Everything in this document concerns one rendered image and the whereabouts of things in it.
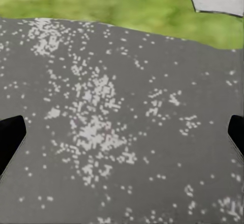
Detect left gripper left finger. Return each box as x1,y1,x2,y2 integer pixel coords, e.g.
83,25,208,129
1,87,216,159
0,115,26,176

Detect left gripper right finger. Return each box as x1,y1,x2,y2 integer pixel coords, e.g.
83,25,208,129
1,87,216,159
228,115,244,155

